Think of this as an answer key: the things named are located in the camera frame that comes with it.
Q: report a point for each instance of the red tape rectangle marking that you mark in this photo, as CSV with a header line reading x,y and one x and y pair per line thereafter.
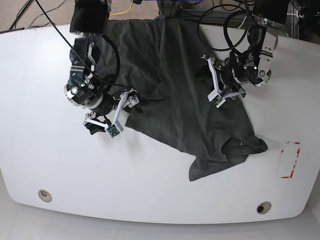
x,y
288,159

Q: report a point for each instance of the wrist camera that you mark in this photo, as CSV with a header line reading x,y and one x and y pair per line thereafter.
x,y
215,98
114,130

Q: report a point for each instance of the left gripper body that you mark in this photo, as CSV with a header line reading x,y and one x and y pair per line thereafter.
x,y
222,87

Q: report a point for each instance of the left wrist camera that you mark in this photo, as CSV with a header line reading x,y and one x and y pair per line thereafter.
x,y
215,98

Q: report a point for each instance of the aluminium frame stand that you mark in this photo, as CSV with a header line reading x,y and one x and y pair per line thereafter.
x,y
193,9

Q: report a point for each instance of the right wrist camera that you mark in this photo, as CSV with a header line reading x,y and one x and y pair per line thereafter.
x,y
114,130

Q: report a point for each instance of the left table cable grommet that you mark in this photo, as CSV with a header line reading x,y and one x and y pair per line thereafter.
x,y
45,196

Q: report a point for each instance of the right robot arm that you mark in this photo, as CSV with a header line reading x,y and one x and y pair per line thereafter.
x,y
84,87

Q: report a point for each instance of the dark grey t-shirt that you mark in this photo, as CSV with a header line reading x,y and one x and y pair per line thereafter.
x,y
162,59

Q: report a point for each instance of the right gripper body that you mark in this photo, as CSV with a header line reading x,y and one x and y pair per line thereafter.
x,y
105,109

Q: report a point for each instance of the right table cable grommet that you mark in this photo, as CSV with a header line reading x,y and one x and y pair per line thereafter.
x,y
263,207

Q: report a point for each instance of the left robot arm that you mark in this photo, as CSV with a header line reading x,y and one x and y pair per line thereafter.
x,y
249,60

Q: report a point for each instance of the table cable grommet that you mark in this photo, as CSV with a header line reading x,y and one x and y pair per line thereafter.
x,y
45,196
263,207

